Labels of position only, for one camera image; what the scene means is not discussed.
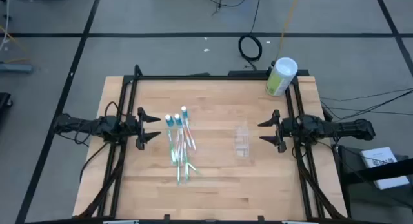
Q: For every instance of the clear bag with yellow sponge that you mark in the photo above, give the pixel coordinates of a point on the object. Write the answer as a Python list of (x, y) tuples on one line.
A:
[(192, 140)]

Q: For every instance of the blue mouthwash bottle silver cap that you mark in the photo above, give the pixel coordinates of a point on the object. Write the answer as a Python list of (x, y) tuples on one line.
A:
[(177, 119), (184, 111), (168, 120)]

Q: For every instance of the black cart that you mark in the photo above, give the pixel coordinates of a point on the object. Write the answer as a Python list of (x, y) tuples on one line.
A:
[(364, 175)]

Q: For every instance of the white booklet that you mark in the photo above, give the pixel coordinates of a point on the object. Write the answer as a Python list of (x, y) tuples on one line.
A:
[(382, 166)]

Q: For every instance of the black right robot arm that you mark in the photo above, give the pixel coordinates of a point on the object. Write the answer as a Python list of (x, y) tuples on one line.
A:
[(338, 127)]

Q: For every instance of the clear acrylic organizer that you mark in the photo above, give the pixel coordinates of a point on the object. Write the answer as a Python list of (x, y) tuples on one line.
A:
[(242, 141)]

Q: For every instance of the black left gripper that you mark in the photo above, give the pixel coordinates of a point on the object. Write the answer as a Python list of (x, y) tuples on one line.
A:
[(140, 128)]

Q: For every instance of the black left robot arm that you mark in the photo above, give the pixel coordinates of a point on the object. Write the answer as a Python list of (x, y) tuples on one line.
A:
[(84, 124)]

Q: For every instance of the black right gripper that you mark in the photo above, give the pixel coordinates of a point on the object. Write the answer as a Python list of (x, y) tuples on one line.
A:
[(282, 131)]

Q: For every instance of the silver aluminium extrusion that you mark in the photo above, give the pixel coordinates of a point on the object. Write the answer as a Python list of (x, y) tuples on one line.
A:
[(121, 222)]

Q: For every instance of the grey floor base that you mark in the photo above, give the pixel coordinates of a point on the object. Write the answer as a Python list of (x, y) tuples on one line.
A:
[(16, 68)]

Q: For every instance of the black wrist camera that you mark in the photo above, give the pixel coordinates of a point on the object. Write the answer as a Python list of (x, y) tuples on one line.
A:
[(293, 127), (130, 127)]

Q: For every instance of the black floor object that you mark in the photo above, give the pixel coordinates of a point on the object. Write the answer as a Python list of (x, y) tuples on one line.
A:
[(4, 101)]

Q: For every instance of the green white wipes canister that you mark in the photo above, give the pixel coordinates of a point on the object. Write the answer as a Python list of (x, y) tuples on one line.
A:
[(280, 80)]

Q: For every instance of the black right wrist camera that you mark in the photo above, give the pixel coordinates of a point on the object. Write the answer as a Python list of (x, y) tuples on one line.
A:
[(293, 127)]

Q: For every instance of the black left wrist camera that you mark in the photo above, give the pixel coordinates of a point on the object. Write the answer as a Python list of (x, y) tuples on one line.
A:
[(130, 127)]

